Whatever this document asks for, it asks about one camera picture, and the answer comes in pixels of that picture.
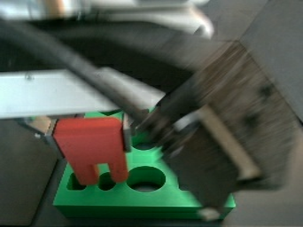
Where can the green shape-sorter block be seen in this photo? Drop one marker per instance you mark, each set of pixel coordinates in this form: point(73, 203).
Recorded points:
point(148, 195)

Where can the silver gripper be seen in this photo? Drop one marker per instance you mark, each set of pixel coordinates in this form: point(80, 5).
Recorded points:
point(54, 92)

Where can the red square-circle object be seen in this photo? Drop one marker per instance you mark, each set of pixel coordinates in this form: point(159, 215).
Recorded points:
point(91, 141)

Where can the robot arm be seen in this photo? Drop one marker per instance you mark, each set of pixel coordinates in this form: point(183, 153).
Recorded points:
point(18, 14)

